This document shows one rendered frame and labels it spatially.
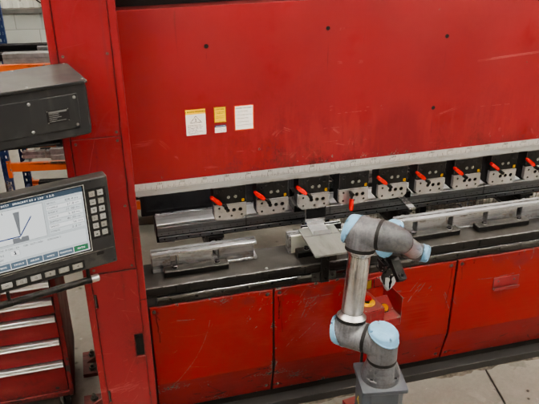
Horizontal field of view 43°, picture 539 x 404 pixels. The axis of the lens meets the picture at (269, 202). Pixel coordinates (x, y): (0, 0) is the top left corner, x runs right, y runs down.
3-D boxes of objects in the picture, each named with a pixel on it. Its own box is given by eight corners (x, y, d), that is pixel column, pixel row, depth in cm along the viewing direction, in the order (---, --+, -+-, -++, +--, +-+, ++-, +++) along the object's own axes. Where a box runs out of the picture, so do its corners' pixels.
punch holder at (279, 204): (257, 216, 316) (257, 183, 308) (253, 208, 323) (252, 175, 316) (288, 212, 319) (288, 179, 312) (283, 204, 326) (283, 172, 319)
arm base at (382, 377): (403, 387, 262) (406, 367, 257) (365, 390, 260) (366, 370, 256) (394, 361, 275) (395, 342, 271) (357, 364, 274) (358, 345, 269)
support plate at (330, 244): (315, 258, 306) (315, 256, 305) (297, 230, 328) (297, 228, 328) (353, 252, 310) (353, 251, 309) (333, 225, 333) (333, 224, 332)
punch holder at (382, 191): (377, 199, 329) (379, 169, 322) (370, 192, 337) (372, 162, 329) (405, 196, 333) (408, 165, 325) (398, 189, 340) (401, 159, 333)
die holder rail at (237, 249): (152, 273, 316) (151, 256, 312) (151, 267, 322) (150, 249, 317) (257, 258, 328) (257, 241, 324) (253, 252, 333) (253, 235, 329)
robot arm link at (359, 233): (361, 358, 259) (379, 224, 244) (325, 347, 266) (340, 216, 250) (370, 345, 270) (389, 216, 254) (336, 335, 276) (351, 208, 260)
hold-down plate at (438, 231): (406, 243, 340) (406, 237, 339) (401, 237, 345) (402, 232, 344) (459, 235, 347) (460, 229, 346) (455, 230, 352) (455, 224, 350)
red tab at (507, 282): (494, 291, 359) (496, 280, 356) (492, 288, 361) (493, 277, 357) (519, 287, 362) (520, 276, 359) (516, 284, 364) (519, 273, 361)
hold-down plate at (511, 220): (477, 232, 349) (478, 227, 348) (472, 227, 354) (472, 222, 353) (528, 224, 356) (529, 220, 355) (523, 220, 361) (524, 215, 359)
